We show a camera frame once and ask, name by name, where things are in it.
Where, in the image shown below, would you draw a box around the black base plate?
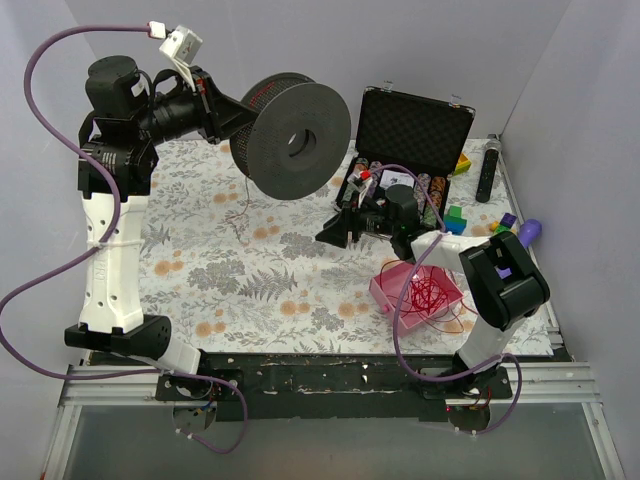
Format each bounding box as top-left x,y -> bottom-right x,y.
154,352 -> 514,421

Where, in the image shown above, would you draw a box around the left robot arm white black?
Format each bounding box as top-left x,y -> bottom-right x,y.
64,55 -> 257,400

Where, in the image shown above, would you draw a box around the colourful toy block stack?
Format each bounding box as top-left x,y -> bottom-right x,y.
489,213 -> 517,234

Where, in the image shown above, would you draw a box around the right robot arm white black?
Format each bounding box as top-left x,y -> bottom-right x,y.
315,185 -> 550,398

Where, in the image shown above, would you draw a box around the blue green toy block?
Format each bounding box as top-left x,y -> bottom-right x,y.
443,205 -> 467,235

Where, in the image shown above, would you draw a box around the floral table mat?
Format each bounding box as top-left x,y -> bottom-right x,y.
95,138 -> 556,357

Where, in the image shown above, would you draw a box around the purple cylindrical toy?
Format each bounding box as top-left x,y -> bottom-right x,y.
517,219 -> 542,249

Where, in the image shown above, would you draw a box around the purple cable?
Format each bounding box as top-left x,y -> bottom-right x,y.
359,167 -> 524,436
0,20 -> 249,459

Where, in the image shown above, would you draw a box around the pink open box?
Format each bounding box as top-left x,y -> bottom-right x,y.
369,261 -> 463,336

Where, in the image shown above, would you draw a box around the black remote control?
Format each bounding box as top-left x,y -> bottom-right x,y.
476,138 -> 501,203

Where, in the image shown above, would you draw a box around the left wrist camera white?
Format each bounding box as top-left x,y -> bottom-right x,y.
159,25 -> 203,91

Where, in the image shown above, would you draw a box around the black filament spool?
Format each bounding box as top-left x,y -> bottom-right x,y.
229,72 -> 351,200

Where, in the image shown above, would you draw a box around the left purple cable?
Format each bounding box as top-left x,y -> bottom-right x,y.
0,20 -> 249,459

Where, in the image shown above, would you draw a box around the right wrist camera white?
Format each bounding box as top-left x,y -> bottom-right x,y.
345,170 -> 372,208

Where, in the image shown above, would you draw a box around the yellow green toy block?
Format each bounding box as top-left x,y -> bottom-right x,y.
452,153 -> 472,176

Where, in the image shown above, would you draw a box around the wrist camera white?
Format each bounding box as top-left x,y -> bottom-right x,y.
159,25 -> 203,91
345,170 -> 372,208

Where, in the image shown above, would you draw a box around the black poker chip case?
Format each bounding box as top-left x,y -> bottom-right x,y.
346,87 -> 476,229

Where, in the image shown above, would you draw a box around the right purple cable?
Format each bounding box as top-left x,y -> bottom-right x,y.
359,167 -> 524,436

